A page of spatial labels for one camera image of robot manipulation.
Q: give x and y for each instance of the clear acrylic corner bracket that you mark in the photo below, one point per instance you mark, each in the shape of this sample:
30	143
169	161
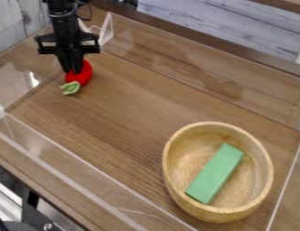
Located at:
105	31

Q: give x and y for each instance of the green rectangular block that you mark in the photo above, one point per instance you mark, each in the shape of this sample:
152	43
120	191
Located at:
215	175

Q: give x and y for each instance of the black metal table frame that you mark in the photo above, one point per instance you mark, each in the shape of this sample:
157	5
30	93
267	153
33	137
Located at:
19	202

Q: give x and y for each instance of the light wooden bowl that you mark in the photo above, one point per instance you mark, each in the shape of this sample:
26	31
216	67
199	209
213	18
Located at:
186	153

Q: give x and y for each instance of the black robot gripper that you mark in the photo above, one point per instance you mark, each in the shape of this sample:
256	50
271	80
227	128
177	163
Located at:
85	42

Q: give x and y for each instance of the clear acrylic tray walls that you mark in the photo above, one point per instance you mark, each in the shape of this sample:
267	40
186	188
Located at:
88	150

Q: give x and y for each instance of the red plush strawberry toy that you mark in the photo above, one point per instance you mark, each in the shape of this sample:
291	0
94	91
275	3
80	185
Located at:
77	80

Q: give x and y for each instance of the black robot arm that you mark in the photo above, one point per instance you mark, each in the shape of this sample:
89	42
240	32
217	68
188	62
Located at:
62	13

